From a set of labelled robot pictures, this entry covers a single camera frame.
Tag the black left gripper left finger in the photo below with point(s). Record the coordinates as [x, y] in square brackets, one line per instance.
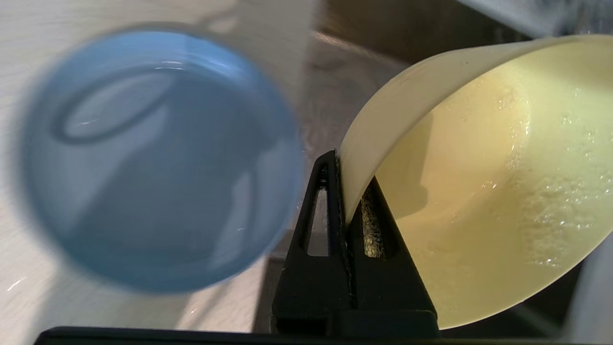
[311, 287]

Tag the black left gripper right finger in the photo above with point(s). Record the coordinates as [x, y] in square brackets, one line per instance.
[392, 287]

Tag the yellow-green bowl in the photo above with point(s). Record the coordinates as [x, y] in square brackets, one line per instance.
[479, 191]

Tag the stainless steel sink basin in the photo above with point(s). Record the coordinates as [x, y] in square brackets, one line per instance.
[345, 86]

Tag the blue-grey plate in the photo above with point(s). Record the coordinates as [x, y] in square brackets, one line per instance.
[158, 167]

